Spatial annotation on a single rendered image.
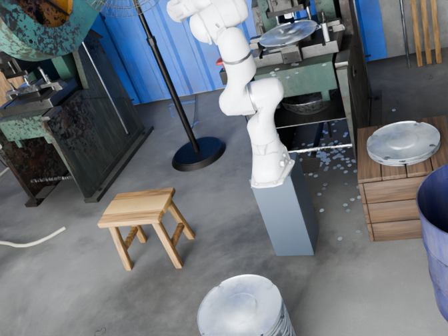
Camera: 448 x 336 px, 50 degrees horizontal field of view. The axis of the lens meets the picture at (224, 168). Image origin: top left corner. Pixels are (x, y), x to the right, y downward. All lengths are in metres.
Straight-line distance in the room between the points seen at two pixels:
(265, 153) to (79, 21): 1.69
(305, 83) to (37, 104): 1.73
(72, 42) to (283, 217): 1.70
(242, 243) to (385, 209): 0.73
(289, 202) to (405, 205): 0.47
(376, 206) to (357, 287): 0.34
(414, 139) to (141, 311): 1.43
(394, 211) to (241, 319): 0.85
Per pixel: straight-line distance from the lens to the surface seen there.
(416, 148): 2.11
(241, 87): 1.81
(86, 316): 2.52
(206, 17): 1.76
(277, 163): 1.94
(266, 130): 1.92
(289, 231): 2.17
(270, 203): 2.08
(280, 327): 1.62
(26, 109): 3.39
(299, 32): 2.43
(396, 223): 2.18
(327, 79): 2.41
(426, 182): 1.78
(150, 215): 2.30
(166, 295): 2.36
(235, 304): 1.68
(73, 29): 3.15
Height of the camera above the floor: 1.55
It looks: 31 degrees down
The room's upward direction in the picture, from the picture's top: 21 degrees counter-clockwise
